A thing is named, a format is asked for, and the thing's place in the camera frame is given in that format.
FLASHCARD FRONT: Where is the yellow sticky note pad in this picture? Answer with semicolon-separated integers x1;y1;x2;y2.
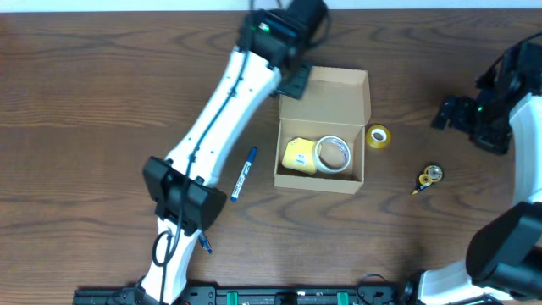
281;137;317;175

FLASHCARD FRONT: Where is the black mounting rail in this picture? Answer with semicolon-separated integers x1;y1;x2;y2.
72;284;417;305

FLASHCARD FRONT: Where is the blue ballpoint pen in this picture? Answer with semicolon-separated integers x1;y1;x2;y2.
198;232;213;254

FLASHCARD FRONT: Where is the cardboard box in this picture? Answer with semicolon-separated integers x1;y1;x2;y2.
274;67;371;194

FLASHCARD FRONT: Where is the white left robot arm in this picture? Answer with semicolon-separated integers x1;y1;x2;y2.
135;0;331;304

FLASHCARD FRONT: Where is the blue white marker pen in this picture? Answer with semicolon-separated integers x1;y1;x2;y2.
230;147;257;202

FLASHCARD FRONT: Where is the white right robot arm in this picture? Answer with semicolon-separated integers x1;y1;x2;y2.
404;37;541;304

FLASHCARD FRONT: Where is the white masking tape roll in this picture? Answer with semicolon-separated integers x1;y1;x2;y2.
313;136;351;174

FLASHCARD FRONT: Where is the yellow clear tape roll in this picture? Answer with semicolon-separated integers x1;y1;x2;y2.
366;125;391;149

